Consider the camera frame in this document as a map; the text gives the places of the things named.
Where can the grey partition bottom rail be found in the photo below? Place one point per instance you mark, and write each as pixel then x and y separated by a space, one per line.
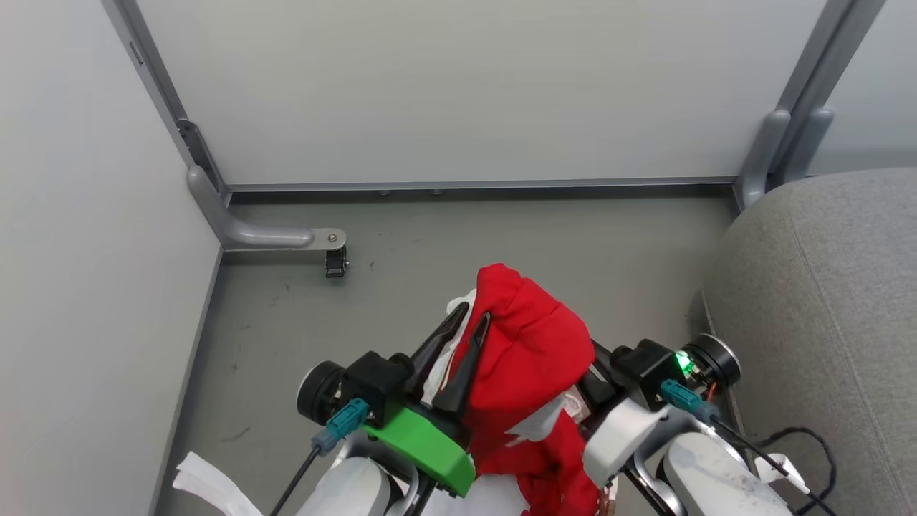
pixel 473 185

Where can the grey fabric sofa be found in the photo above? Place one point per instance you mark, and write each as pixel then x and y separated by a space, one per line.
pixel 824 322

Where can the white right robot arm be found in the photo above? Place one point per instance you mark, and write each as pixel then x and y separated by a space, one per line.
pixel 709 476

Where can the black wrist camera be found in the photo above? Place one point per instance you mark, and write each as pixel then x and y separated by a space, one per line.
pixel 372 383
pixel 645 369

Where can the grey partition post with foot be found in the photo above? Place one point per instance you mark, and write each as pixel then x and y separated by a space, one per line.
pixel 243 235

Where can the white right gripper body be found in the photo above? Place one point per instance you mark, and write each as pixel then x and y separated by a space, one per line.
pixel 622 441

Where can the red and white clothing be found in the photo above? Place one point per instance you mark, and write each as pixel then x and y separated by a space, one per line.
pixel 530 351

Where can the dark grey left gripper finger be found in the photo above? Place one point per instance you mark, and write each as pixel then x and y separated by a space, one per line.
pixel 433 351
pixel 462 373

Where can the grey partition post double bracket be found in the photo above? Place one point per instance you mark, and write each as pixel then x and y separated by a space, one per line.
pixel 795 115

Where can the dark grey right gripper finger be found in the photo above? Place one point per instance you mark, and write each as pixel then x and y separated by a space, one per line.
pixel 602 369

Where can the small black caster wheel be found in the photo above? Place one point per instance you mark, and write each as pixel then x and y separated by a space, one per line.
pixel 336 262

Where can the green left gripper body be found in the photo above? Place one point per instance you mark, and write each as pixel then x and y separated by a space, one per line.
pixel 430 448

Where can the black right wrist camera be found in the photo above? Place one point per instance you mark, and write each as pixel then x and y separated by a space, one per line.
pixel 645 369

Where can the white crumpled cloth strip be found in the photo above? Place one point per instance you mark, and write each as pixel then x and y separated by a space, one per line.
pixel 211 487

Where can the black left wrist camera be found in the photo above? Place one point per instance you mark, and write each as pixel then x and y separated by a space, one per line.
pixel 372 383

